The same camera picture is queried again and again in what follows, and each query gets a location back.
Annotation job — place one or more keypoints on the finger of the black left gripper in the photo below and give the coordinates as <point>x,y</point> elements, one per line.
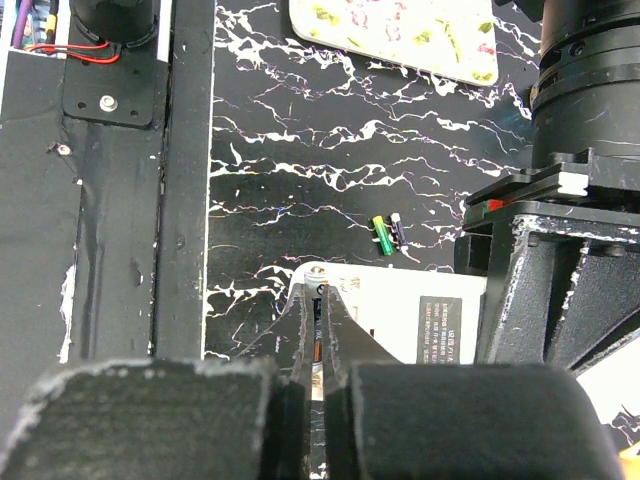
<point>559,292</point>

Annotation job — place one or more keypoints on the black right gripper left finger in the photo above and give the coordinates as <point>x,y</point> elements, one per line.
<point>247,418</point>

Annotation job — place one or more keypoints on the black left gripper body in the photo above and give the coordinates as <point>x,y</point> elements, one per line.
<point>585,196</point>

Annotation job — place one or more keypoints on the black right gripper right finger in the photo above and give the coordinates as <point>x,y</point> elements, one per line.
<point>388,420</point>

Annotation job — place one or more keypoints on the white red remote control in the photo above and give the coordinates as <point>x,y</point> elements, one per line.
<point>430,317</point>

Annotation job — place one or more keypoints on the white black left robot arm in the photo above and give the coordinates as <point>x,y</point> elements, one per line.
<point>587,93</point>

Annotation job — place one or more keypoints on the green battery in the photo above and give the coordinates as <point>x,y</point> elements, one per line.
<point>383,235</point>

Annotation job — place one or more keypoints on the floral wooden tray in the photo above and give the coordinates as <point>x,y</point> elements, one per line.
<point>449,38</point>

